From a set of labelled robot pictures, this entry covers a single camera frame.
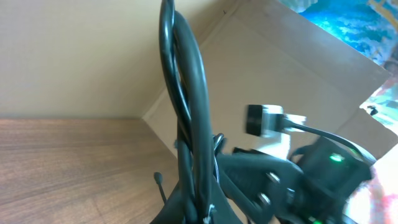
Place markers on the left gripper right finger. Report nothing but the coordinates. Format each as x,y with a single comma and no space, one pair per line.
218,208

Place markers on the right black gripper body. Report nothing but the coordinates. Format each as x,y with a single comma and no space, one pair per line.
287,175

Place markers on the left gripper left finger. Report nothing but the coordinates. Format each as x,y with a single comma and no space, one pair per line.
173,211

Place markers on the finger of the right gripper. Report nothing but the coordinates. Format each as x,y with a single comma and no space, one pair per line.
245,182

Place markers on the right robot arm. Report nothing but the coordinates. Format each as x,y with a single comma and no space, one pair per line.
312,190

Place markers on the brown cardboard box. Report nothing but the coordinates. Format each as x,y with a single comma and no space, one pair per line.
266,54

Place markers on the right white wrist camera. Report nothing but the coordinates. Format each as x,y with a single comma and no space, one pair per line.
267,123

